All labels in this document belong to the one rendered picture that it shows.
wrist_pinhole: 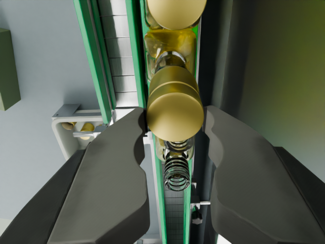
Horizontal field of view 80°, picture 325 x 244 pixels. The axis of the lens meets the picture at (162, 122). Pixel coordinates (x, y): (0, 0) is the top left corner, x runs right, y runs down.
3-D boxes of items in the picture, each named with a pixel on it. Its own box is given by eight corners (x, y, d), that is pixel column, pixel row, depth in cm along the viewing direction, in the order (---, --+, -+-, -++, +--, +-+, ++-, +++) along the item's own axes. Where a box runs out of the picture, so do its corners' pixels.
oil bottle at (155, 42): (182, 47, 39) (197, 91, 21) (154, 48, 39) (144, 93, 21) (183, 15, 36) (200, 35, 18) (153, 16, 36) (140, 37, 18)
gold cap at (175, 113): (195, 109, 16) (203, 143, 12) (151, 110, 16) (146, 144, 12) (198, 64, 14) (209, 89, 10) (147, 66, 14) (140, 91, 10)
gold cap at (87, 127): (85, 131, 64) (80, 140, 60) (81, 123, 62) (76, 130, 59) (96, 131, 64) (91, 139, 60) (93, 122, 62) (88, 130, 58)
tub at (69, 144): (140, 145, 69) (137, 163, 62) (78, 147, 70) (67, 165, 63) (133, 101, 60) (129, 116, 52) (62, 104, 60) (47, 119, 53)
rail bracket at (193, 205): (208, 183, 61) (218, 225, 50) (186, 184, 61) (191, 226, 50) (210, 174, 59) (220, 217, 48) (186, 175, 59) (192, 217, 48)
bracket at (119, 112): (149, 107, 54) (147, 120, 48) (115, 108, 54) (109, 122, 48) (148, 95, 52) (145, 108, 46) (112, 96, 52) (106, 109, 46)
